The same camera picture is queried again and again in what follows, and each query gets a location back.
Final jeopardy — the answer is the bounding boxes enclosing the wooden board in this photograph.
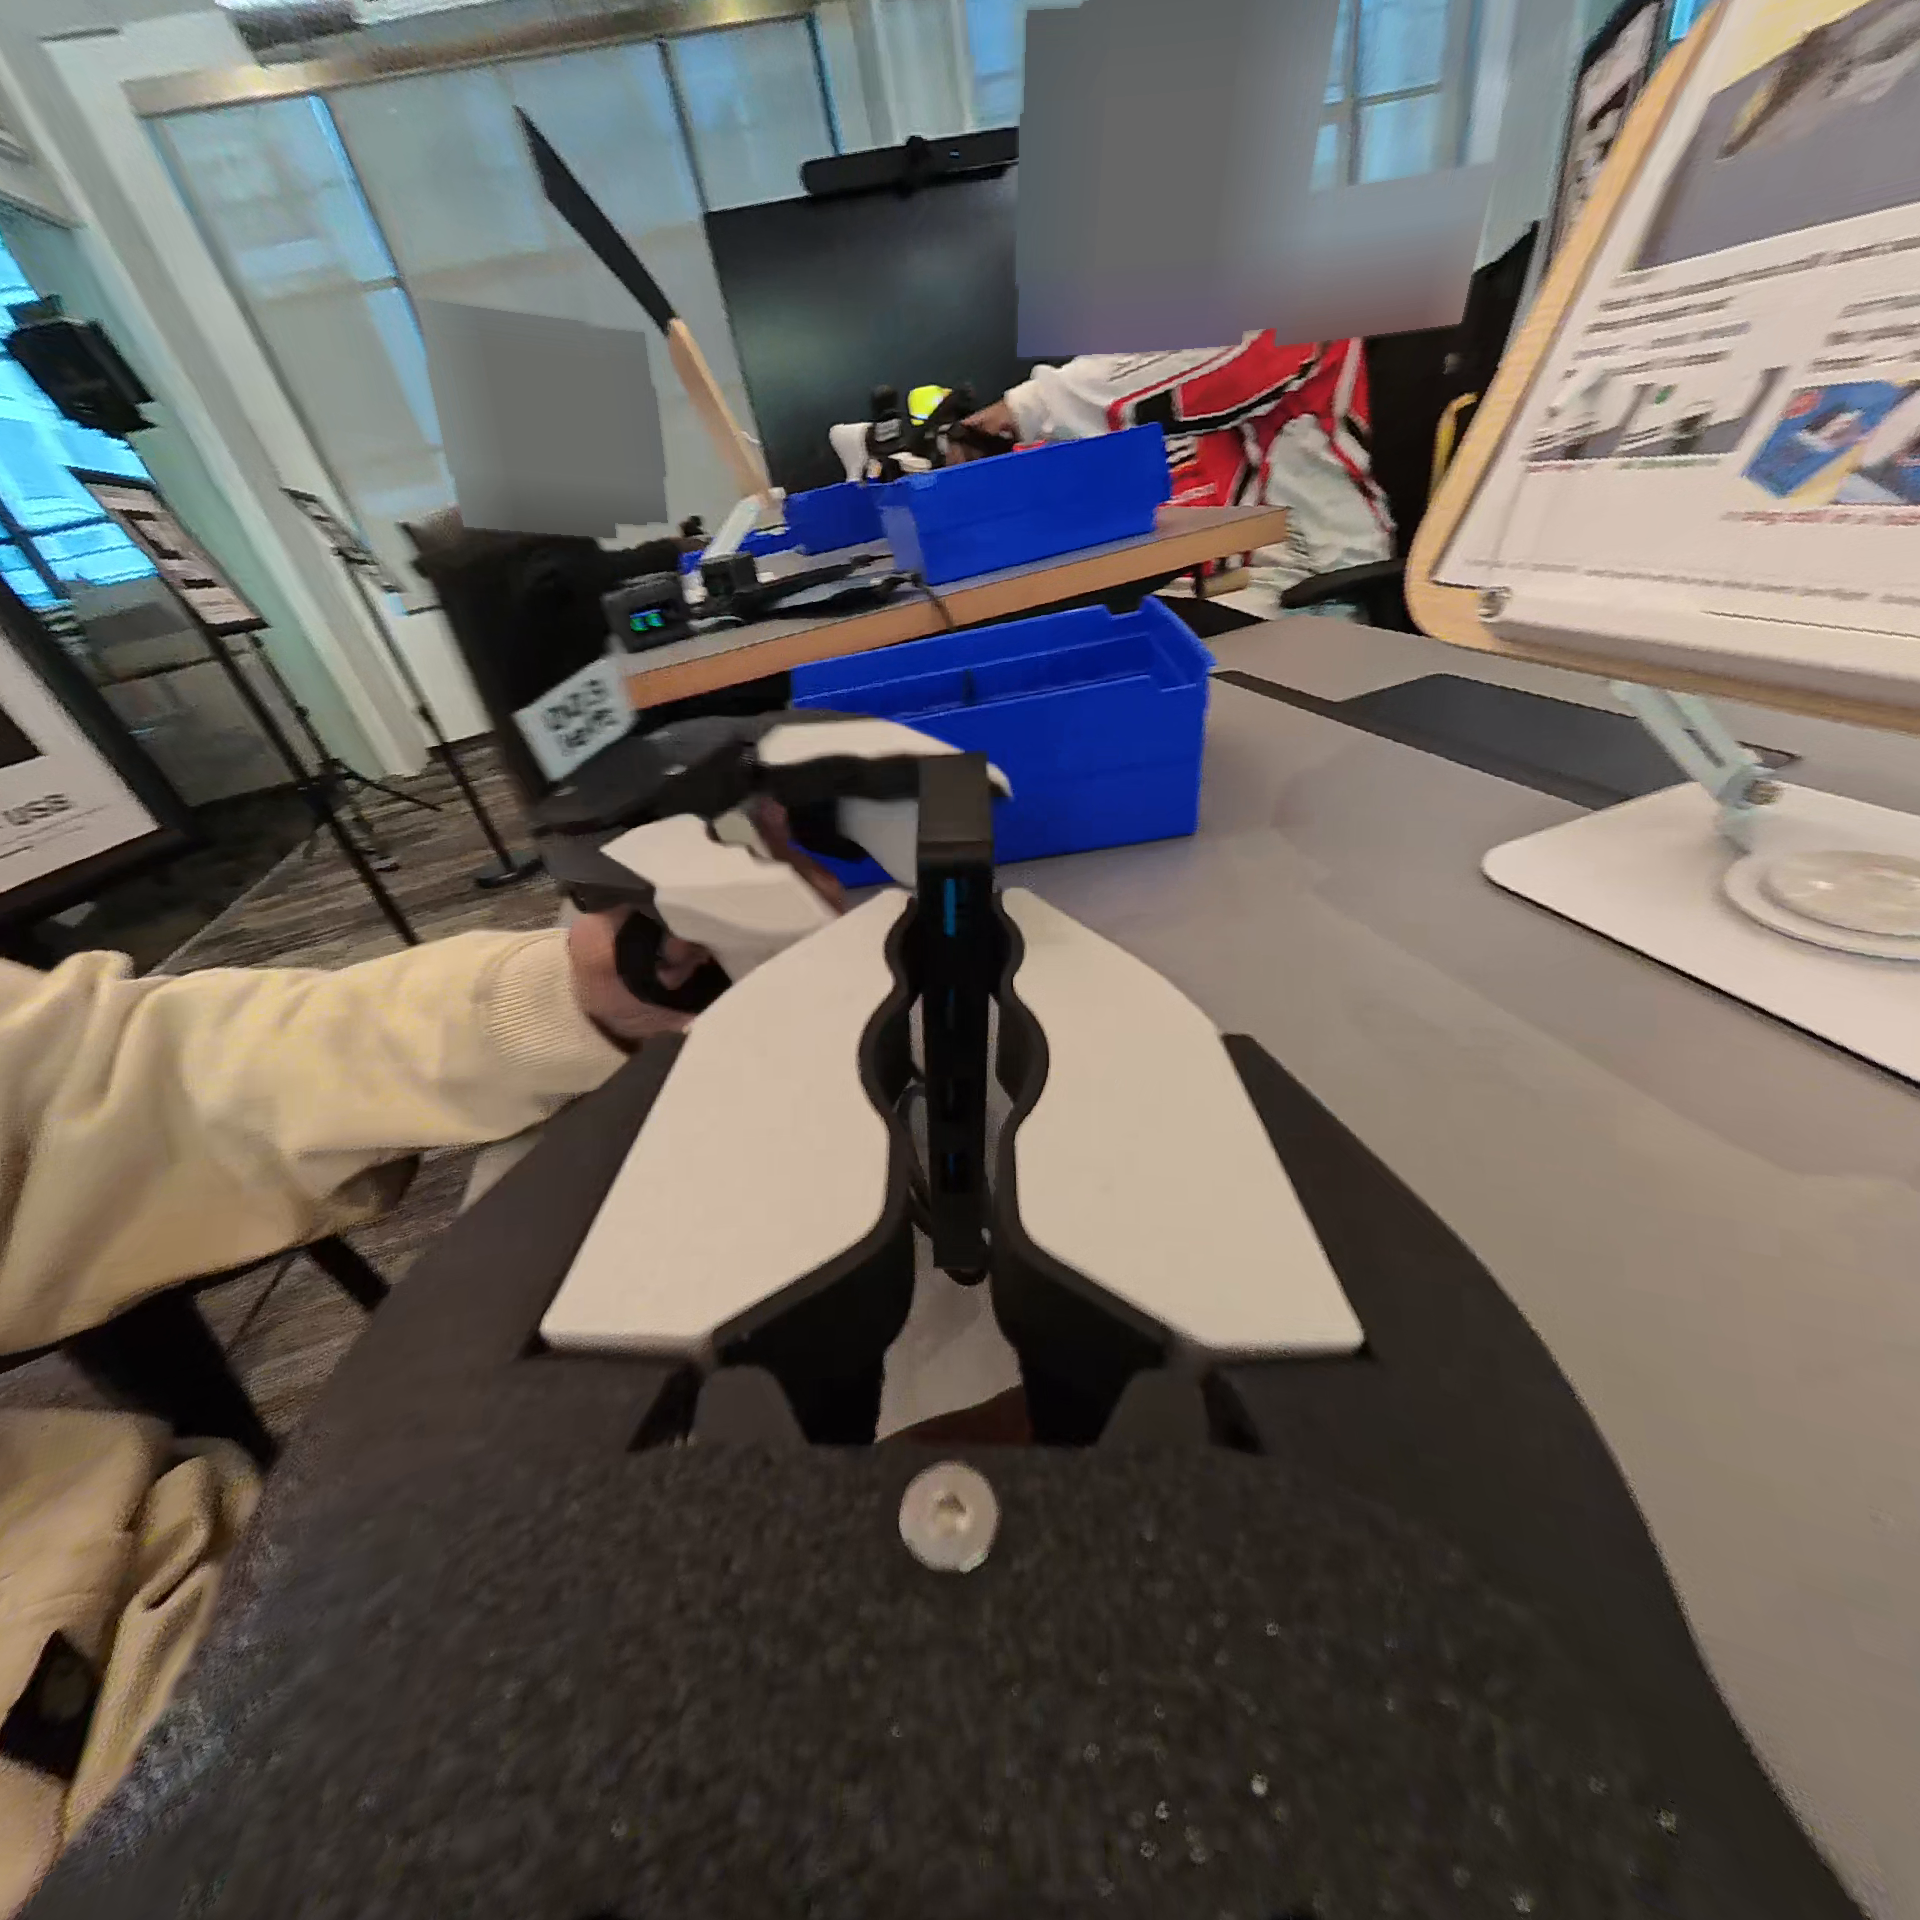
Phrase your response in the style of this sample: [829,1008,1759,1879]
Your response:
[621,501,1292,709]

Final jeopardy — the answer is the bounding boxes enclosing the black wall screen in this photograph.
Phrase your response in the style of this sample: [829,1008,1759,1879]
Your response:
[706,166,1025,455]

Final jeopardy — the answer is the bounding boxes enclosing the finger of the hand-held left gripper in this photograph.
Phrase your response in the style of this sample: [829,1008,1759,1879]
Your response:
[819,793,922,891]
[749,717,1014,822]

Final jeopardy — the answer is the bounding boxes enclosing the stack of blue bins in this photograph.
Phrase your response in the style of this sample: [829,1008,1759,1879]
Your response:
[779,424,1173,584]

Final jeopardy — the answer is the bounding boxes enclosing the blue plastic bin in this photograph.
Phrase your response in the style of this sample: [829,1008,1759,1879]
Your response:
[792,600,1216,889]

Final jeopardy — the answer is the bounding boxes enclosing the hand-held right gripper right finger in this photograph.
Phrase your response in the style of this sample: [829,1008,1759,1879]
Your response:
[988,889,1371,1372]

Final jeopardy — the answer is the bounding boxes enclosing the dark flat device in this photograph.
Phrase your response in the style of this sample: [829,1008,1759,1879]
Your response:
[691,556,908,620]

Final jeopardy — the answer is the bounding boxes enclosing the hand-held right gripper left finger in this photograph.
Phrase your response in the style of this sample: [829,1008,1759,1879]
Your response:
[537,889,919,1372]

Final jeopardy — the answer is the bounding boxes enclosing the black usb hub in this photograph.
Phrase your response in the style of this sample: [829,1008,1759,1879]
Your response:
[912,753,999,1283]

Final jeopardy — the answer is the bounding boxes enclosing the red white jacket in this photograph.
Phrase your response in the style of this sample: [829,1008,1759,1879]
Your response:
[1007,331,1405,616]

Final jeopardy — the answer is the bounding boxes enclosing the person's left hand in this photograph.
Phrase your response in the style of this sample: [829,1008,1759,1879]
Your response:
[568,908,736,1056]

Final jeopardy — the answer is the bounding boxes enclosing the person's left forearm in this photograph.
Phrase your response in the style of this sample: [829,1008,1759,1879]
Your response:
[0,927,633,1358]

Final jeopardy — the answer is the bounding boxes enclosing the black framed marker sign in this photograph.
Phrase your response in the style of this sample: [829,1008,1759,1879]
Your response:
[0,584,190,921]
[284,488,409,597]
[65,465,273,636]

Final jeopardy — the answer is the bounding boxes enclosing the black speaker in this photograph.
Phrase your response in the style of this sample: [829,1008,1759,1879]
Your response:
[5,308,155,437]

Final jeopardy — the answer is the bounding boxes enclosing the wooden document stand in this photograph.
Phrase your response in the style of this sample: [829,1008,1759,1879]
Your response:
[1408,0,1920,1083]

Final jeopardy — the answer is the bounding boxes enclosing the beige hoodie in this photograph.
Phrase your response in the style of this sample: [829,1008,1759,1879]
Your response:
[0,1411,263,1877]

